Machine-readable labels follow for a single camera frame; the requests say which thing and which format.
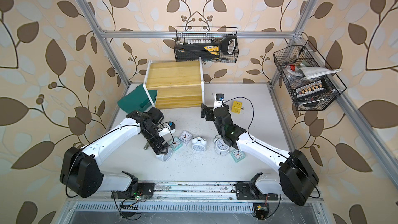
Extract teal square alarm clock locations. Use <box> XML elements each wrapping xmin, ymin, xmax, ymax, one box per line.
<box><xmin>230</xmin><ymin>149</ymin><xmax>246</xmax><ymax>163</ymax></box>
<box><xmin>170</xmin><ymin>137</ymin><xmax>183</xmax><ymax>152</ymax></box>

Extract white twin-bell alarm clock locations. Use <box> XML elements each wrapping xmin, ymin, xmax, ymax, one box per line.
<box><xmin>157</xmin><ymin>147</ymin><xmax>173</xmax><ymax>162</ymax></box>
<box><xmin>191</xmin><ymin>136</ymin><xmax>207</xmax><ymax>152</ymax></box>

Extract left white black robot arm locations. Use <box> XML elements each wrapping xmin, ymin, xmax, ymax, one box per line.
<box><xmin>60</xmin><ymin>107</ymin><xmax>176</xmax><ymax>199</ymax></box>

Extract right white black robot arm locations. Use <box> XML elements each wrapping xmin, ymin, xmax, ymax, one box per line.
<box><xmin>201</xmin><ymin>104</ymin><xmax>319</xmax><ymax>206</ymax></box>

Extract lilac square alarm clock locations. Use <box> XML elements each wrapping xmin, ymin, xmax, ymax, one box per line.
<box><xmin>179</xmin><ymin>131</ymin><xmax>193</xmax><ymax>145</ymax></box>

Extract wooden two-tier shelf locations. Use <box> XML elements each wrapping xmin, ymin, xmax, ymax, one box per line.
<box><xmin>143</xmin><ymin>60</ymin><xmax>204</xmax><ymax>110</ymax></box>

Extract yellow cube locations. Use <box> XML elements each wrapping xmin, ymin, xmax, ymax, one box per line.
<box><xmin>231</xmin><ymin>101</ymin><xmax>243</xmax><ymax>114</ymax></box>

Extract large white twin-bell clock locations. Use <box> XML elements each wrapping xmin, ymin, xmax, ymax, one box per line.
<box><xmin>213</xmin><ymin>135</ymin><xmax>230</xmax><ymax>156</ymax></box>

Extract black yellow box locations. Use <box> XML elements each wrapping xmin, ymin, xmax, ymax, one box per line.
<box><xmin>174</xmin><ymin>43</ymin><xmax>220</xmax><ymax>61</ymax></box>

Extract white paper booklet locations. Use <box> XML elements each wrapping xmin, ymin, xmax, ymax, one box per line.
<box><xmin>297</xmin><ymin>67</ymin><xmax>341</xmax><ymax>79</ymax></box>

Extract paint tube set box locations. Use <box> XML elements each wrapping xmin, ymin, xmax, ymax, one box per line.
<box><xmin>293</xmin><ymin>79</ymin><xmax>333</xmax><ymax>100</ymax></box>

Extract orange handled pliers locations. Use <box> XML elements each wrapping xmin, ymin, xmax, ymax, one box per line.
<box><xmin>144</xmin><ymin>142</ymin><xmax>151</xmax><ymax>150</ymax></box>

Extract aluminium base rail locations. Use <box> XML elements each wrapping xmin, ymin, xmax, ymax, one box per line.
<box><xmin>66</xmin><ymin>180</ymin><xmax>324</xmax><ymax>203</ymax></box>

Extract black wire basket back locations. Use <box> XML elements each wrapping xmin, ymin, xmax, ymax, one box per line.
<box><xmin>174</xmin><ymin>26</ymin><xmax>239</xmax><ymax>63</ymax></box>

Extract black wire basket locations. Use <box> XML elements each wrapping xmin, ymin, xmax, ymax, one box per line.
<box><xmin>174</xmin><ymin>26</ymin><xmax>239</xmax><ymax>63</ymax></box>
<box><xmin>273</xmin><ymin>41</ymin><xmax>347</xmax><ymax>111</ymax></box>

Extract black handled tool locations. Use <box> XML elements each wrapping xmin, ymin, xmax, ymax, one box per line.
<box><xmin>219</xmin><ymin>35</ymin><xmax>237</xmax><ymax>56</ymax></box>

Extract black wire basket right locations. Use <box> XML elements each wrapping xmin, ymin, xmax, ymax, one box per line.
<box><xmin>273</xmin><ymin>41</ymin><xmax>347</xmax><ymax>111</ymax></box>

